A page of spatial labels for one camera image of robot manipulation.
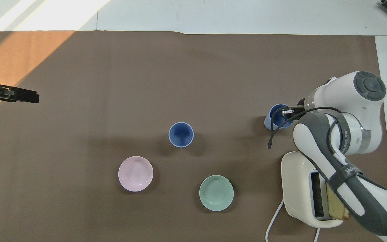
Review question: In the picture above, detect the pink plate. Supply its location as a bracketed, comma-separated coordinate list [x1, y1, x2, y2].
[118, 156, 154, 192]

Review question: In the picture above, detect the white toaster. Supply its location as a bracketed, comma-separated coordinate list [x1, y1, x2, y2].
[281, 151, 344, 229]

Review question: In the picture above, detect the white power cable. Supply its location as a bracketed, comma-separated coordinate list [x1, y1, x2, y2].
[265, 198, 321, 242]

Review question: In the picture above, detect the blue cup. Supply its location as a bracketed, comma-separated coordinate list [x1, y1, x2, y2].
[264, 104, 294, 130]
[168, 122, 195, 148]

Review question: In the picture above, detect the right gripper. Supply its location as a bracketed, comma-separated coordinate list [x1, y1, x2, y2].
[294, 97, 308, 117]

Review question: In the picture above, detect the bread slice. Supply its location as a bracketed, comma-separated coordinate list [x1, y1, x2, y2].
[326, 184, 351, 221]

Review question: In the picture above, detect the green plate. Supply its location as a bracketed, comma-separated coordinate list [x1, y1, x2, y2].
[199, 175, 234, 212]

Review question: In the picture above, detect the black cable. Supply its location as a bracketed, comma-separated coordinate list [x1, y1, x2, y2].
[268, 106, 346, 159]

